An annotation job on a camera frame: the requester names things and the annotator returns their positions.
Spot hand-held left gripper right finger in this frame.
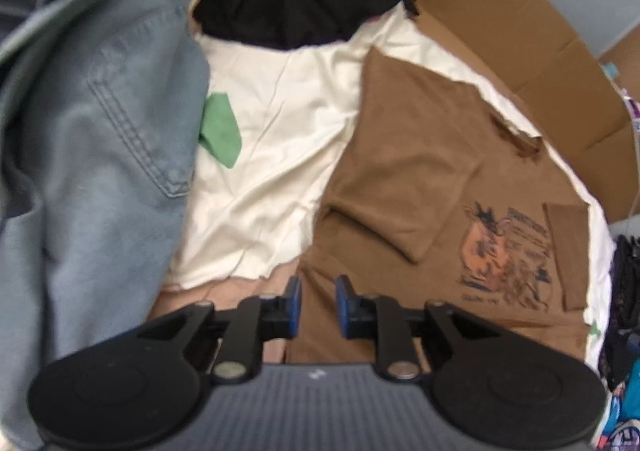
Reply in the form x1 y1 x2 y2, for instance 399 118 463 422
334 274 501 381

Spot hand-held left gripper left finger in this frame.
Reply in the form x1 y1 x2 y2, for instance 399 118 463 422
135 275 303 381

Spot brown printed t-shirt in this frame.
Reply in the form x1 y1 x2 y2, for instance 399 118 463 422
285 45 596 367

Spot stack of dark patterned clothes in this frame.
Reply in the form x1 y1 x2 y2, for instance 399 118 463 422
597 233 640 389

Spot white bear-print bed sheet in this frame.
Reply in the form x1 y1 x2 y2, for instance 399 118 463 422
147 6 618 382

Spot blue-grey jeans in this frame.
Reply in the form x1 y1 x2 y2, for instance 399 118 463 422
0 0 211 449

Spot blue colourful printed cloth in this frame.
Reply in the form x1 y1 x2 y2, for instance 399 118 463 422
592 358 640 451

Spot brown cardboard sheet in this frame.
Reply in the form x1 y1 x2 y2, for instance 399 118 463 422
385 0 638 224

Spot purple and white item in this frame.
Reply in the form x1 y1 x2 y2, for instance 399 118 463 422
622 94 640 132

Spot brown cardboard box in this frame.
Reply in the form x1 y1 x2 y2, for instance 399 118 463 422
597 24 640 77

